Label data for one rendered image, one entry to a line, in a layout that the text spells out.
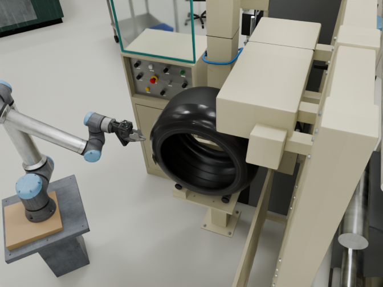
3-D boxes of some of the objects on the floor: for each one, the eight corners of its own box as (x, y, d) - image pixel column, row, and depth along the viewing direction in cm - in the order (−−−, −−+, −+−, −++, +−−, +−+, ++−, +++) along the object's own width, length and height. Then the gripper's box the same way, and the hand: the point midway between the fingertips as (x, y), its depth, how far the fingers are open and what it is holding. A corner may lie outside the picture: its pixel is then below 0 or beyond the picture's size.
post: (215, 210, 286) (212, -222, 112) (231, 215, 282) (252, -226, 108) (210, 223, 277) (198, -223, 103) (225, 228, 273) (240, -229, 99)
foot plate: (211, 202, 292) (211, 201, 291) (241, 211, 284) (241, 209, 283) (200, 228, 275) (200, 226, 273) (231, 238, 267) (231, 236, 265)
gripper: (106, 124, 186) (141, 136, 182) (115, 115, 192) (149, 126, 187) (109, 135, 192) (142, 147, 188) (117, 126, 198) (149, 136, 194)
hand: (143, 139), depth 190 cm, fingers closed
